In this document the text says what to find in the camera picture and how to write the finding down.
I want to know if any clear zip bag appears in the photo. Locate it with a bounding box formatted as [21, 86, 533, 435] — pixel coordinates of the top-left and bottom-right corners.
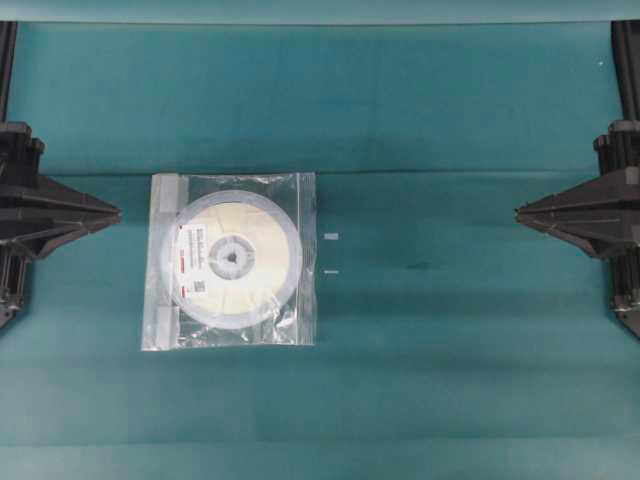
[141, 173, 317, 351]

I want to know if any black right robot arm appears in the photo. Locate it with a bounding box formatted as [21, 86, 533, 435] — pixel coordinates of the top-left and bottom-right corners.
[516, 20, 639, 335]

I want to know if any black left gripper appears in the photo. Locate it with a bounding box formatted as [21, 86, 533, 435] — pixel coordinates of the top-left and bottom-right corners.
[1, 122, 121, 320]

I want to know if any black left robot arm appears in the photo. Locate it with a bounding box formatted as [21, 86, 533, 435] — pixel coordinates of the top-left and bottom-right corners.
[1, 21, 121, 325]

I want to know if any white component reel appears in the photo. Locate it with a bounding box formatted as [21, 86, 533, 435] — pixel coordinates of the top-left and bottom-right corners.
[168, 190, 303, 330]

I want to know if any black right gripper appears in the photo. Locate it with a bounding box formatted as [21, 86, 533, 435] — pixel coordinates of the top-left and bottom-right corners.
[515, 119, 640, 321]

